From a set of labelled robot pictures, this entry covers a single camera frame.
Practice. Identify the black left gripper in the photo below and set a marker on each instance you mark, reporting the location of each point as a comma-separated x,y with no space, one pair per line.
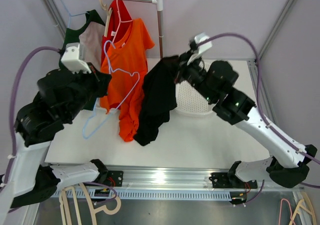
105,81

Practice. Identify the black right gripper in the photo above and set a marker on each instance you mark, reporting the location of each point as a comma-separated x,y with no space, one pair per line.
183,67

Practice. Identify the black t-shirt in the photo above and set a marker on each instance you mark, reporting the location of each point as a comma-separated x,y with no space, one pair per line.
159,99

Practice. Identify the orange t-shirt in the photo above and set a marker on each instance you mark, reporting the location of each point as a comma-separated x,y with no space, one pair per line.
130,55

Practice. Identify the pink plastic hanger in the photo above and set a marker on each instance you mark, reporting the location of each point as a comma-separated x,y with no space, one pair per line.
124,21

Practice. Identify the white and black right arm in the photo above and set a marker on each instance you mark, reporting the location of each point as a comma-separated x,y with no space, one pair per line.
287,166

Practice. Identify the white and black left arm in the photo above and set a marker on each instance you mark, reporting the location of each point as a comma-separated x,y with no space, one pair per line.
29,182

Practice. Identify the green and beige t-shirt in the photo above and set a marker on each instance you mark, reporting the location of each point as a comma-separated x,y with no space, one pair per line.
90,35

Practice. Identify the red t-shirt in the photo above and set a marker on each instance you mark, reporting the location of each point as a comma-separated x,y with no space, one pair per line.
110,27

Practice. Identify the pink hanger lower right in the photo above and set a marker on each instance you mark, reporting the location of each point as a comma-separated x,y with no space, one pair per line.
285,205

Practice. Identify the beige hanger lower right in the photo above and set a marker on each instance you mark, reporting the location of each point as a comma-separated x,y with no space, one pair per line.
304,211

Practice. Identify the white perforated plastic basket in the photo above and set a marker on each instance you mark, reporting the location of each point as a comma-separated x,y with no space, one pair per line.
189,102

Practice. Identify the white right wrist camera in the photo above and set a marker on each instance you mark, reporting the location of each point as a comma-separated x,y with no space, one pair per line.
198,46

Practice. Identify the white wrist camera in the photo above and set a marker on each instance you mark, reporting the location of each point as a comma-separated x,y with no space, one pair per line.
198,46
73,58

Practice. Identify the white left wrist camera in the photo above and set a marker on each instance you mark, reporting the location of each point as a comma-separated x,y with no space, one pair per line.
73,58

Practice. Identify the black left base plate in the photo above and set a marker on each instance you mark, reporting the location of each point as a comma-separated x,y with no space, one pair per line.
114,178

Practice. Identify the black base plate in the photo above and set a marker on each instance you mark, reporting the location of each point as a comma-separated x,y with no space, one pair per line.
114,178
227,180

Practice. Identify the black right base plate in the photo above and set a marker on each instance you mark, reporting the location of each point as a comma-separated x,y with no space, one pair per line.
227,180

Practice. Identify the aluminium rail front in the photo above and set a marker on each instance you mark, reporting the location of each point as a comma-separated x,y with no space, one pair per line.
169,184

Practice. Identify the aluminium frame post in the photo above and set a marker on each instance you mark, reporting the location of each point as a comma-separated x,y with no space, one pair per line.
279,22

